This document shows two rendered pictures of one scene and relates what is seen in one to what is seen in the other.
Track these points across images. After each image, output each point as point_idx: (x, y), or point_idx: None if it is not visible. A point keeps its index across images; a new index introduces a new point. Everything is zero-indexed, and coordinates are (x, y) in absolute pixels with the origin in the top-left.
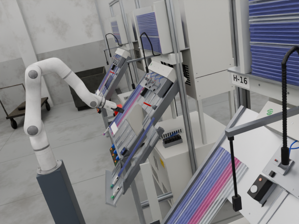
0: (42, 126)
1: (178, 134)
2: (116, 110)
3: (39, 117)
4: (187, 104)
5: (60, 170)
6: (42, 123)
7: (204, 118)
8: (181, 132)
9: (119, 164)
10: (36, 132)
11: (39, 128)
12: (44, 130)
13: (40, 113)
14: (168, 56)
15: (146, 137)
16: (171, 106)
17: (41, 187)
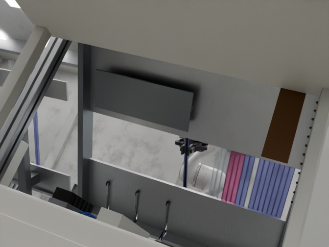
0: (208, 185)
1: (71, 191)
2: (176, 140)
3: (192, 156)
4: (44, 49)
5: (154, 240)
6: (203, 175)
7: (3, 84)
8: None
9: (58, 171)
10: (179, 173)
11: (182, 168)
12: (204, 191)
13: (198, 152)
14: None
15: (78, 151)
16: (290, 212)
17: None
